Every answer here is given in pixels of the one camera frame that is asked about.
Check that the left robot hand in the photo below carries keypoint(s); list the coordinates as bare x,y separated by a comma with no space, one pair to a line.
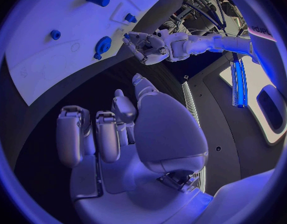
152,50

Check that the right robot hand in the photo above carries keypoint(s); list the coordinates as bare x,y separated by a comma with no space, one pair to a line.
166,134

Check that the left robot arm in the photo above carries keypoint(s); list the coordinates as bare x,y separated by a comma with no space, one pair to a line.
204,43

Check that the white task board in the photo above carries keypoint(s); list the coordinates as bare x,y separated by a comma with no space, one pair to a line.
64,22

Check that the blue plug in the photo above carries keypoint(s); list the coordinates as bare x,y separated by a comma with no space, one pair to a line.
130,18

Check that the blue gear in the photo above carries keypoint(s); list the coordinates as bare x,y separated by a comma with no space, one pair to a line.
103,44

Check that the blue small peg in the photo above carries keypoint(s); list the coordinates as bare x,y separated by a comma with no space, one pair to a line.
97,56

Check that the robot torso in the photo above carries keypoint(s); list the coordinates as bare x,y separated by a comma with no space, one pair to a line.
227,134

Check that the glowing light bar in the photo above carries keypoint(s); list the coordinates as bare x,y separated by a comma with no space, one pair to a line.
240,82

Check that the blue short peg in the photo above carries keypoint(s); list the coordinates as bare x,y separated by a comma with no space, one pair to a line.
55,34

